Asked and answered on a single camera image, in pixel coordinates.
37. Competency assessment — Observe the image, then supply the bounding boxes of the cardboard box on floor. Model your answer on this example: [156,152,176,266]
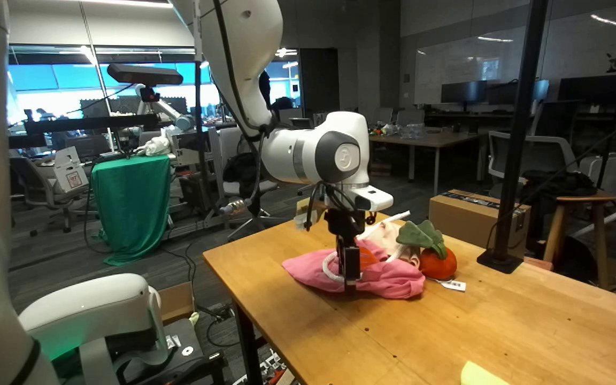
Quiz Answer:
[427,187,530,252]

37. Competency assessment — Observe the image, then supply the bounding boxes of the plush tomato with leaves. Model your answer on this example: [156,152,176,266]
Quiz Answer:
[395,220,458,279]

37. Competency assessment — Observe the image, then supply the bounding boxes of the cream pink cloth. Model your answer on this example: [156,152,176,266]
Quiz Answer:
[361,221,413,261]

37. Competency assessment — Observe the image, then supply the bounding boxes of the black camera on mount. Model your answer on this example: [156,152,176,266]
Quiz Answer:
[108,63,185,99]

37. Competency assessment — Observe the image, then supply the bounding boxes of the black vertical pole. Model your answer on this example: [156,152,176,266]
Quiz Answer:
[476,0,550,273]

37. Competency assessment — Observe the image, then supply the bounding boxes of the yellow-green cloth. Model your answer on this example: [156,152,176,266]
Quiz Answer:
[459,360,510,385]

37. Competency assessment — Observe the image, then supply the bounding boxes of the pink t-shirt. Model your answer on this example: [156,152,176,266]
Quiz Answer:
[283,238,425,299]

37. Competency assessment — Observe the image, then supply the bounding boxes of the wooden table in background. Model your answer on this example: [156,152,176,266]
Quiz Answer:
[371,130,487,193]

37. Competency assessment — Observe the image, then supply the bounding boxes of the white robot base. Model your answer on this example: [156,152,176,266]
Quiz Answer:
[0,226,176,385]

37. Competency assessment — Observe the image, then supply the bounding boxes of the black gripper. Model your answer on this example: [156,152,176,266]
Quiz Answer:
[326,185,365,290]

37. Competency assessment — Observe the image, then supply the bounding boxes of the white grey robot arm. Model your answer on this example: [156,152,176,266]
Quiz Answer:
[168,0,393,289]

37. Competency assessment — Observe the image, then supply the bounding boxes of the green draped cloth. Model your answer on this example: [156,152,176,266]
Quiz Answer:
[91,155,171,265]

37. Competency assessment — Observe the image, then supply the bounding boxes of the round wooden stool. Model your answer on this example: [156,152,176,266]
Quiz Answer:
[543,194,614,289]

